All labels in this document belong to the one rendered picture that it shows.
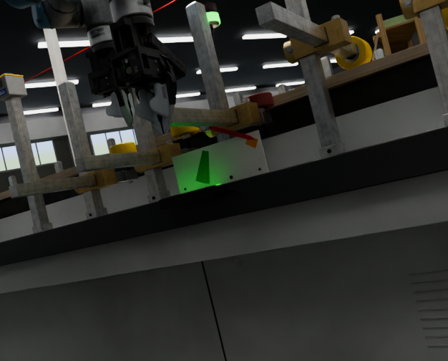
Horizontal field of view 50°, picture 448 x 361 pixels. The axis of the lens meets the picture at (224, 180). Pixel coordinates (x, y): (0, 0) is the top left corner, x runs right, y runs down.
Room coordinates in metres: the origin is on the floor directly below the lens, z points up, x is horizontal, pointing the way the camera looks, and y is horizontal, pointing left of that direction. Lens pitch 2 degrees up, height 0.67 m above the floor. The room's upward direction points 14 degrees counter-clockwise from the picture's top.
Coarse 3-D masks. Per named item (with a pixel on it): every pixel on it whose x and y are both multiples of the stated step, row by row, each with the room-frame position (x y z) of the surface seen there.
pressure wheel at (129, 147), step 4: (120, 144) 1.48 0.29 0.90; (124, 144) 1.49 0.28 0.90; (128, 144) 1.49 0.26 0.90; (132, 144) 1.51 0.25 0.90; (112, 148) 1.49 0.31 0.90; (116, 148) 1.49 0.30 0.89; (120, 148) 1.48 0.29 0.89; (124, 148) 1.48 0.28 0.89; (128, 148) 1.49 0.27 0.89; (132, 148) 1.50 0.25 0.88; (112, 152) 1.50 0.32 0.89; (116, 152) 1.49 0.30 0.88; (120, 152) 1.48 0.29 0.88; (124, 152) 1.48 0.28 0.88; (128, 152) 1.49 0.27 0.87; (132, 152) 1.50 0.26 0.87; (136, 152) 1.52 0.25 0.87; (128, 168) 1.52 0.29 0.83
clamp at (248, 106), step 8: (240, 104) 1.11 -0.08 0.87; (248, 104) 1.10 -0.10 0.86; (256, 104) 1.14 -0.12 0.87; (240, 112) 1.11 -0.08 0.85; (248, 112) 1.10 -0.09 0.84; (256, 112) 1.13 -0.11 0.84; (240, 120) 1.11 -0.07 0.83; (248, 120) 1.10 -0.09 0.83; (256, 120) 1.12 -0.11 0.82; (224, 128) 1.14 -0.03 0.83; (232, 128) 1.13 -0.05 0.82; (240, 128) 1.15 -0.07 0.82; (208, 136) 1.18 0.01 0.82
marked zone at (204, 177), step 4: (204, 152) 1.18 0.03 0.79; (208, 152) 1.17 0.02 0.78; (204, 156) 1.18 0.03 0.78; (208, 156) 1.17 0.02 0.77; (200, 160) 1.18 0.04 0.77; (204, 160) 1.18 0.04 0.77; (208, 160) 1.17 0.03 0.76; (200, 164) 1.19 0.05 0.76; (204, 164) 1.18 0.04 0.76; (208, 164) 1.17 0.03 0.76; (200, 168) 1.19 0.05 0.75; (204, 168) 1.18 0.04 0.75; (208, 168) 1.18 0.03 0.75; (200, 172) 1.19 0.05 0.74; (204, 172) 1.18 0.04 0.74; (208, 172) 1.18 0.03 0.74; (200, 176) 1.19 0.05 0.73; (204, 176) 1.19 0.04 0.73; (208, 176) 1.18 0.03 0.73; (196, 180) 1.20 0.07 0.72; (200, 180) 1.19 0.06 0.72; (204, 180) 1.19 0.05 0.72; (208, 180) 1.18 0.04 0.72
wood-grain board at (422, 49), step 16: (416, 48) 1.08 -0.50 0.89; (368, 64) 1.14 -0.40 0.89; (384, 64) 1.12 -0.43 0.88; (400, 64) 1.12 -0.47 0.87; (336, 80) 1.19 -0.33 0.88; (352, 80) 1.17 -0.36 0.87; (288, 96) 1.26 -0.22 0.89; (304, 96) 1.23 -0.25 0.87; (160, 144) 1.49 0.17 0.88; (48, 176) 1.79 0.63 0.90; (64, 176) 1.74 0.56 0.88
